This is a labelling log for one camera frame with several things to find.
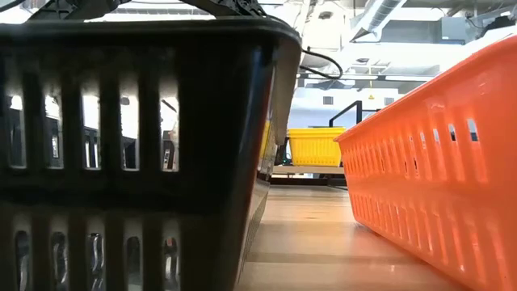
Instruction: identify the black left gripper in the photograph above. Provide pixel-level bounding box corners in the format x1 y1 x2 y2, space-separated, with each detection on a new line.
179 0 270 18

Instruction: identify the black plastic basket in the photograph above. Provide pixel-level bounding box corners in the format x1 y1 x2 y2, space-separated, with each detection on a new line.
0 16 304 291

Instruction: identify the yellow plastic basket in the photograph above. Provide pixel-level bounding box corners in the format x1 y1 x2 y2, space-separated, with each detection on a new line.
287 127 347 141
288 137 344 167

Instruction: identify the red-orange plastic basket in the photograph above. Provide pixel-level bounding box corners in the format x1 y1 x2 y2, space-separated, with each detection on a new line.
334 35 517 291

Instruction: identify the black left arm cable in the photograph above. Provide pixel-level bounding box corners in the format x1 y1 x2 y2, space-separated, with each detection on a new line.
301 47 344 81

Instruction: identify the silver ventilation duct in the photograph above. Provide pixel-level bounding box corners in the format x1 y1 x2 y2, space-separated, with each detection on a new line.
350 0 409 43

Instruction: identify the black aluminium table frame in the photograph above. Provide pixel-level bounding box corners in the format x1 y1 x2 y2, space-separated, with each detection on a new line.
269 176 349 188

